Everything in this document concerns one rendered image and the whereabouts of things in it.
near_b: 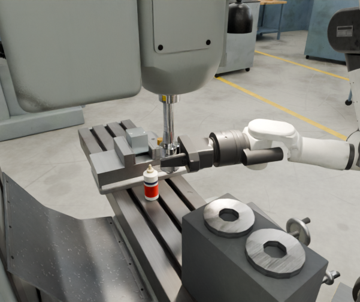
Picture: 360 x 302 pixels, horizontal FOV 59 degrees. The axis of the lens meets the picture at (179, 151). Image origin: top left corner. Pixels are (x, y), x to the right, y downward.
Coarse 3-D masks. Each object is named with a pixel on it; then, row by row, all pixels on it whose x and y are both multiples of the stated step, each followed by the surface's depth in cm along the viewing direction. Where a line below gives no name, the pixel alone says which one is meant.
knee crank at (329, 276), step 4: (328, 272) 116; (332, 272) 118; (336, 272) 121; (324, 276) 117; (328, 276) 116; (332, 276) 116; (336, 276) 120; (324, 280) 116; (328, 280) 116; (332, 280) 115; (328, 284) 117
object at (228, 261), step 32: (192, 224) 56; (224, 224) 54; (256, 224) 55; (192, 256) 59; (224, 256) 50; (256, 256) 48; (288, 256) 48; (320, 256) 49; (192, 288) 63; (224, 288) 53; (256, 288) 46; (288, 288) 44
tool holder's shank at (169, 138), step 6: (168, 108) 68; (168, 114) 69; (168, 120) 70; (168, 126) 71; (168, 132) 71; (174, 132) 73; (162, 138) 73; (168, 138) 72; (174, 138) 73; (168, 144) 73
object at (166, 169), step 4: (160, 152) 74; (164, 152) 73; (172, 152) 73; (176, 152) 73; (160, 156) 75; (164, 156) 73; (160, 168) 77; (164, 168) 75; (168, 168) 75; (172, 168) 75; (176, 168) 76; (168, 172) 75; (172, 172) 75
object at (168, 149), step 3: (162, 141) 75; (159, 144) 74; (162, 144) 74; (174, 144) 74; (177, 144) 74; (159, 147) 74; (162, 147) 73; (165, 147) 73; (168, 147) 73; (171, 147) 73; (174, 147) 73; (177, 147) 73; (162, 150) 73; (165, 150) 72; (168, 150) 72; (171, 150) 72; (174, 150) 73
